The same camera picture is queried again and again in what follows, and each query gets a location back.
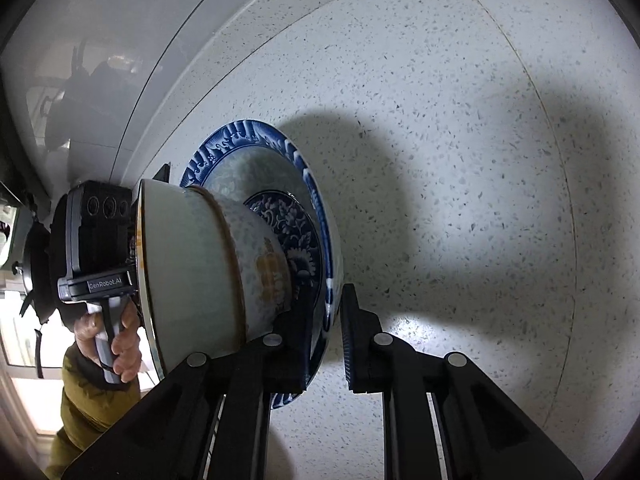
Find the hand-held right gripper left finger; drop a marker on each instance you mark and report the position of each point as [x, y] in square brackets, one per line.
[292, 360]

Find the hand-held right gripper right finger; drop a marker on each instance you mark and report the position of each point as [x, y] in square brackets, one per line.
[350, 345]

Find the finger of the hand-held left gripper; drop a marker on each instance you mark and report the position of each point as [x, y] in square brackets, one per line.
[162, 172]

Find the white bowl with orange print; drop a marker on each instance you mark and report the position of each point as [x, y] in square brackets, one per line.
[200, 270]

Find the blue and white floral plate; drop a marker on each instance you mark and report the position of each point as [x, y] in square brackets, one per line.
[300, 230]

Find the person's left forearm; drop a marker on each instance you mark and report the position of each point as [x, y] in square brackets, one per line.
[85, 420]

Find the person's left hand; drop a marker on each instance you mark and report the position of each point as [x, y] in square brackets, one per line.
[127, 345]

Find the dark wok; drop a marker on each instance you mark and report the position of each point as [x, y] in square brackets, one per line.
[35, 265]

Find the window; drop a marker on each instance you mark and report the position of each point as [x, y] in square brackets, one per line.
[20, 345]

